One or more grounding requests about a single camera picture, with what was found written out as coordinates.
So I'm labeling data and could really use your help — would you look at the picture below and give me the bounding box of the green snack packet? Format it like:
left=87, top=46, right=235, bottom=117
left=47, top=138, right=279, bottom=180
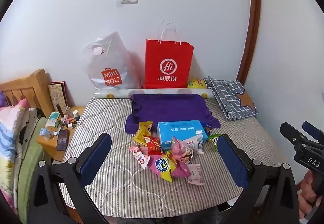
left=208, top=134, right=221, bottom=150

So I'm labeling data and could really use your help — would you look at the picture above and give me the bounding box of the pale pink nougat packet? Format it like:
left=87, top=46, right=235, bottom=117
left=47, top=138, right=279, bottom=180
left=187, top=164, right=205, bottom=185

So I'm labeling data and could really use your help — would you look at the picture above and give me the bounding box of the blue snack packet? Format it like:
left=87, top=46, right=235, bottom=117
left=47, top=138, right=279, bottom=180
left=203, top=125, right=212, bottom=136

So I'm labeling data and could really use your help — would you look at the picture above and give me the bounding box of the pink toy story candy packet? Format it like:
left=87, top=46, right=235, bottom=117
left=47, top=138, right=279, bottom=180
left=129, top=146, right=150, bottom=169

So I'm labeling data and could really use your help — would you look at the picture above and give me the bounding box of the pink panda snack bag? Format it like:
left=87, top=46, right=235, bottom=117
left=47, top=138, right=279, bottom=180
left=171, top=136, right=194, bottom=164

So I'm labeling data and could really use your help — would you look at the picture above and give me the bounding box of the olive yellow snack packet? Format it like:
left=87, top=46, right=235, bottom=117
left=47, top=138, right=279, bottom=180
left=133, top=121, right=153, bottom=146

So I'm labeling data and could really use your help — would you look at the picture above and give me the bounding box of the red snack packet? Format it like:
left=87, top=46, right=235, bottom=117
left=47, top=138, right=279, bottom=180
left=144, top=136, right=163, bottom=155

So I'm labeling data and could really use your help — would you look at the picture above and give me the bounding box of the pink yellow chips bag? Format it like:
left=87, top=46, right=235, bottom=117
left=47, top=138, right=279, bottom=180
left=148, top=151, right=191, bottom=182

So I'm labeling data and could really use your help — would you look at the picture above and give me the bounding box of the white pink snack packet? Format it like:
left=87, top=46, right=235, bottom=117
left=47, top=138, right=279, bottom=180
left=184, top=134, right=204, bottom=154

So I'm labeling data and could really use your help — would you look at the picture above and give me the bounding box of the right hand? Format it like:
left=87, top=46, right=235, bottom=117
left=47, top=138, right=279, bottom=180
left=298, top=170, right=323, bottom=219

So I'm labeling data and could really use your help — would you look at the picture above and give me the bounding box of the black smartphone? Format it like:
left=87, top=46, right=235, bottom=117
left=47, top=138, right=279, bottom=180
left=56, top=129, right=70, bottom=151

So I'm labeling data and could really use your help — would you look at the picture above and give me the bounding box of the wooden bedside table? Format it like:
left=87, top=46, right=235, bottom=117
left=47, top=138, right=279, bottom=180
left=36, top=106, right=86, bottom=163

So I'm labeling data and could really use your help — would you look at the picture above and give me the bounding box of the green blanket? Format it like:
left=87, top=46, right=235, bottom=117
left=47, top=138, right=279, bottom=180
left=18, top=117, right=47, bottom=223

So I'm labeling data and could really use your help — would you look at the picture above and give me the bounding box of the blue tissue pack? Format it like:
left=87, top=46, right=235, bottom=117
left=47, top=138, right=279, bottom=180
left=157, top=120, right=208, bottom=151

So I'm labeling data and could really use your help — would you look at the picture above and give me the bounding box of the patterned brown book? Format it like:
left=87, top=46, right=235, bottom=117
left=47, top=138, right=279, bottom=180
left=48, top=81, right=68, bottom=112

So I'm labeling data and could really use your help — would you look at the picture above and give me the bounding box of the fruit print rolled mat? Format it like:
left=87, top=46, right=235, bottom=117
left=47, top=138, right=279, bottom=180
left=94, top=88, right=215, bottom=99

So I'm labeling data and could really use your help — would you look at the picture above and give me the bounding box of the striped quilted mattress cover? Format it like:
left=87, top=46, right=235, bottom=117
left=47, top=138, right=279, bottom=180
left=58, top=94, right=288, bottom=219

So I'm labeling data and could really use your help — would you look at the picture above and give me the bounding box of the pastel striped pillow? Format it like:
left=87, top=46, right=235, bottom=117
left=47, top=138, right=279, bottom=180
left=1, top=99, right=28, bottom=212

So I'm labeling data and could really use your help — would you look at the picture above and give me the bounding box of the purple towel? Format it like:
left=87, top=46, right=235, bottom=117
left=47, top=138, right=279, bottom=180
left=125, top=94, right=221, bottom=134

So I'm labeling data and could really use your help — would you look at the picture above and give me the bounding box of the yellow tea bag pack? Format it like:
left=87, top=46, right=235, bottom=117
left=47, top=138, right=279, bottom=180
left=187, top=79, right=207, bottom=89

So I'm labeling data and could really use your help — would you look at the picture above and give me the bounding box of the white Miniso plastic bag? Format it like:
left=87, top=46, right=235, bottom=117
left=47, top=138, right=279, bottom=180
left=80, top=32, right=140, bottom=90

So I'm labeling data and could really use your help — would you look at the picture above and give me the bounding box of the red paper shopping bag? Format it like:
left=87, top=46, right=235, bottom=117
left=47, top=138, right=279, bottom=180
left=144, top=19, right=194, bottom=89

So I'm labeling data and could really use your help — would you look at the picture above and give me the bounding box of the brown wooden door frame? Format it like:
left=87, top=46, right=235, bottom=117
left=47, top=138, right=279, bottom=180
left=236, top=0, right=261, bottom=85

